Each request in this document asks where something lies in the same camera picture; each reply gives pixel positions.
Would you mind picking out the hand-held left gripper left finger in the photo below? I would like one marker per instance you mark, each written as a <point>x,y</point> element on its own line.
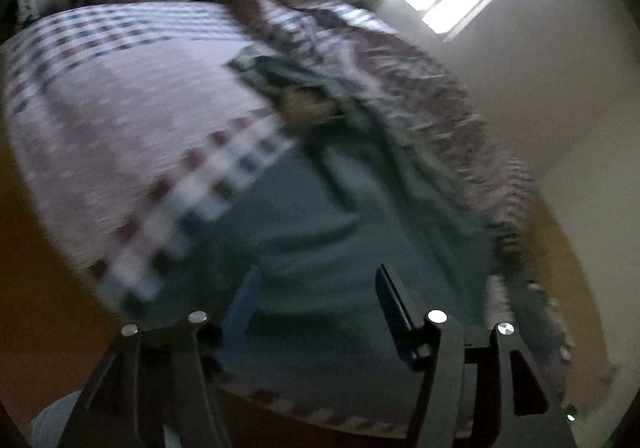
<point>245,308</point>

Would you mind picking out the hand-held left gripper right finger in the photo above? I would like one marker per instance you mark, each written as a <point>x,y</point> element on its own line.
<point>391,313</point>

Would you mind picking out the dark teal garment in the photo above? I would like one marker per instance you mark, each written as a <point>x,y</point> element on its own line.
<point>310,253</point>

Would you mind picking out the beige garment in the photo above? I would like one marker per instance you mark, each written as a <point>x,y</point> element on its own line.
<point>305,108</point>

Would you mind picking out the dark green garment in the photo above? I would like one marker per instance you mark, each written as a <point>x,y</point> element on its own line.
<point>380,138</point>

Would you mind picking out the checkered quilt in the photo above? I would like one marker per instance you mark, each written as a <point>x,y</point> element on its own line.
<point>400,73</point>

